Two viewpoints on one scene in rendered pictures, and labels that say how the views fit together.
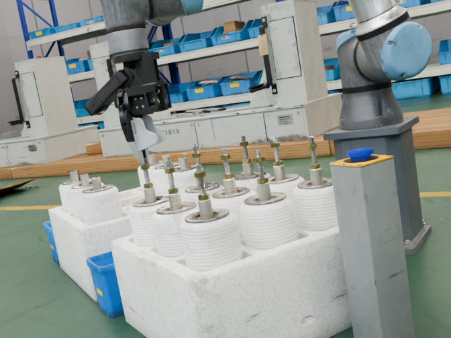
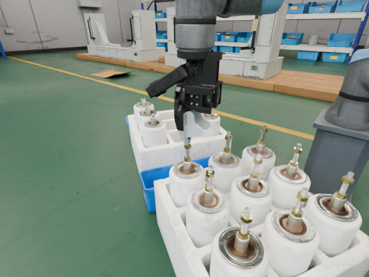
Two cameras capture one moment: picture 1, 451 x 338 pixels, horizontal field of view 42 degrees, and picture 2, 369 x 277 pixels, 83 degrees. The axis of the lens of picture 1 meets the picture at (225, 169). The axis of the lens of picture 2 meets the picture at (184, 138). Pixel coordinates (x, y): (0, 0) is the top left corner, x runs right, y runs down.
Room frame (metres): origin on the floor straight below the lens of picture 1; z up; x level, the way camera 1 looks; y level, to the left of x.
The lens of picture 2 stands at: (0.72, 0.11, 0.58)
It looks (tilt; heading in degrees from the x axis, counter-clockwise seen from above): 28 degrees down; 7
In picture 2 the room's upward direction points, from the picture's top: straight up
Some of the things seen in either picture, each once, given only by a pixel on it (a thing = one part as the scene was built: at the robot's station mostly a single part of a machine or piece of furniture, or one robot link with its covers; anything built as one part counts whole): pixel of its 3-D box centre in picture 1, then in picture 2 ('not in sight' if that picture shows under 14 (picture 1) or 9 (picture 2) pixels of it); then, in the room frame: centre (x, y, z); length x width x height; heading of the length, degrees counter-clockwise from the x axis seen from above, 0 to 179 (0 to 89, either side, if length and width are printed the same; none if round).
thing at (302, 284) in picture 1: (244, 272); (243, 232); (1.12, 0.00, 0.09); 0.39 x 0.39 x 0.18; 29
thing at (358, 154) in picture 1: (360, 155); not in sight; (0.91, -0.21, 0.32); 0.04 x 0.04 x 0.02
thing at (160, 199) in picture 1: (151, 202); (187, 169); (1.17, 0.16, 0.25); 0.08 x 0.08 x 0.01
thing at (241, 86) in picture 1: (245, 82); (231, 37); (6.53, -0.36, 0.36); 0.50 x 0.38 x 0.21; 148
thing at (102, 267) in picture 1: (158, 269); (182, 183); (1.33, 0.19, 0.06); 0.30 x 0.11 x 0.12; 117
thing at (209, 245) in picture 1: (216, 268); (234, 276); (0.96, 0.04, 0.16); 0.10 x 0.10 x 0.18
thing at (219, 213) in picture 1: (207, 216); (240, 246); (0.96, 0.04, 0.25); 0.08 x 0.08 x 0.01
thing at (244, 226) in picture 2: (202, 186); (244, 226); (0.96, 0.04, 0.30); 0.01 x 0.01 x 0.08
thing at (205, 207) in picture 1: (205, 208); (241, 241); (0.96, 0.04, 0.26); 0.02 x 0.02 x 0.03
